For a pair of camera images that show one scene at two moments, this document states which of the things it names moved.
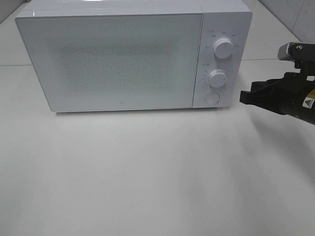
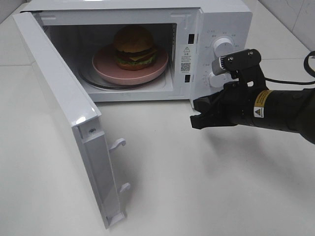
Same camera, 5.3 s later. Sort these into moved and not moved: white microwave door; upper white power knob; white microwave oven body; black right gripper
Moved: white microwave door; black right gripper
Not moved: white microwave oven body; upper white power knob
